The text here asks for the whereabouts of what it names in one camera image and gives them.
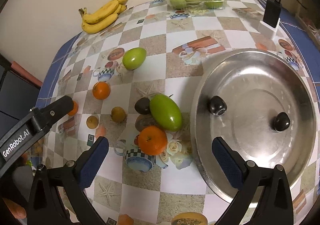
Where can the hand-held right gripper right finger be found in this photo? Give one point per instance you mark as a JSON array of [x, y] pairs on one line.
[[227, 162]]

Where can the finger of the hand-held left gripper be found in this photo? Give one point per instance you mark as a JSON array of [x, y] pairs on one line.
[[56, 111]]

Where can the large orange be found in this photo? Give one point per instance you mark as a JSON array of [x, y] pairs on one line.
[[152, 140]]

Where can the checkered printed tablecloth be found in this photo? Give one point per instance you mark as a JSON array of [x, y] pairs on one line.
[[160, 40]]

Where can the dark cabinet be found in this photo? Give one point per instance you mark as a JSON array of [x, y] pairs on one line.
[[17, 95]]

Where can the black power adapter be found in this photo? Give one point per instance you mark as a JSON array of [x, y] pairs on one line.
[[272, 12]]

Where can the white charging stand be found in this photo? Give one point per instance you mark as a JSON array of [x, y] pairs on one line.
[[267, 30]]

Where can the small orange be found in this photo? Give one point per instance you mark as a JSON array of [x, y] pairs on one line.
[[73, 108], [101, 90]]

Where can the black plum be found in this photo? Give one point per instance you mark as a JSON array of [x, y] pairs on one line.
[[281, 121], [217, 106]]

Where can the person's left hand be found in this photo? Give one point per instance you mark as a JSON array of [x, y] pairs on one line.
[[13, 208]]

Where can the yellow banana bunch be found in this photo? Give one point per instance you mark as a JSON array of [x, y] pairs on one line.
[[101, 16]]

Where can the dark avocado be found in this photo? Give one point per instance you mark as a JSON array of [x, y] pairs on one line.
[[142, 105]]

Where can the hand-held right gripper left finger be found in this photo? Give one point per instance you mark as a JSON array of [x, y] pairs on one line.
[[93, 162]]

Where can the round metal bowl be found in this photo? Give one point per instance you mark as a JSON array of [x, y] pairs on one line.
[[252, 85]]

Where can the green mango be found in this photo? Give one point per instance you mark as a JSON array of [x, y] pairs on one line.
[[134, 58], [166, 112]]

